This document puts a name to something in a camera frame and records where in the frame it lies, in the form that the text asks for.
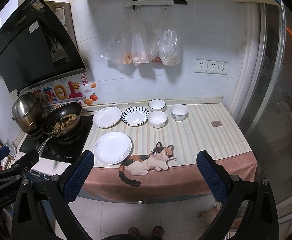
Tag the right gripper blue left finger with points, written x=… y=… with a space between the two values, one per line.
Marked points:
x=76 y=174

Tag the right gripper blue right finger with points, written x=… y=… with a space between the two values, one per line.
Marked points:
x=214 y=175

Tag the white plate blue swirl rim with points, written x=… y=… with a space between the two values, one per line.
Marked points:
x=112 y=148

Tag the white plate pink flower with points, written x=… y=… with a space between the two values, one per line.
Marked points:
x=107 y=117

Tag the floral bowl blue rim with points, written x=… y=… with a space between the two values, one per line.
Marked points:
x=178 y=112

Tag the plain white bowl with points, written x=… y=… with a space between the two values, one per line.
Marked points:
x=157 y=119

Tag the white plate blue leaf pattern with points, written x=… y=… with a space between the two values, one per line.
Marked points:
x=135 y=116

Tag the white bowl dark rim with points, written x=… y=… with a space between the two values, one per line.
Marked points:
x=157 y=105

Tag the black induction cooktop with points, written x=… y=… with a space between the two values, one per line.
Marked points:
x=65 y=150

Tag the stainless steel pot with lid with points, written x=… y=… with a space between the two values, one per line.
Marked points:
x=28 y=112

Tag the brown mat label patch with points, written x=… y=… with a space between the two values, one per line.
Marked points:
x=216 y=124

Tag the black wok with food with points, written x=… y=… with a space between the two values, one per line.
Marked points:
x=60 y=122

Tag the striped cat table mat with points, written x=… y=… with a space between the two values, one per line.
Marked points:
x=226 y=145

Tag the person's feet in sandals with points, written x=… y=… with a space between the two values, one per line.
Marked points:
x=147 y=234

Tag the black range hood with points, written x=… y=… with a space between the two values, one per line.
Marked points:
x=35 y=47

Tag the plastic bag with food left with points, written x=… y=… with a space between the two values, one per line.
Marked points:
x=118 y=50

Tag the plastic bag with food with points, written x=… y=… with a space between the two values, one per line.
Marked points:
x=118 y=50
x=164 y=40

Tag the plastic bag with food right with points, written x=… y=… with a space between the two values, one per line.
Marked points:
x=164 y=40

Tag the plastic bag with eggs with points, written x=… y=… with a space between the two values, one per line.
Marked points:
x=139 y=49

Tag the colourful wall sticker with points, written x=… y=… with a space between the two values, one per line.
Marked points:
x=80 y=88

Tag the white wall socket middle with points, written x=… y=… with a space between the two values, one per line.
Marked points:
x=212 y=67

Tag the white wall socket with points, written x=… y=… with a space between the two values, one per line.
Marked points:
x=201 y=66
x=223 y=68
x=212 y=67

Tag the white wall socket right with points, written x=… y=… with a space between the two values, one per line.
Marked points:
x=223 y=68

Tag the white wall socket left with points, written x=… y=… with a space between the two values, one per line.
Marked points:
x=201 y=66

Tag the white wall hook rail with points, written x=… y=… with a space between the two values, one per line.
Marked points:
x=154 y=3

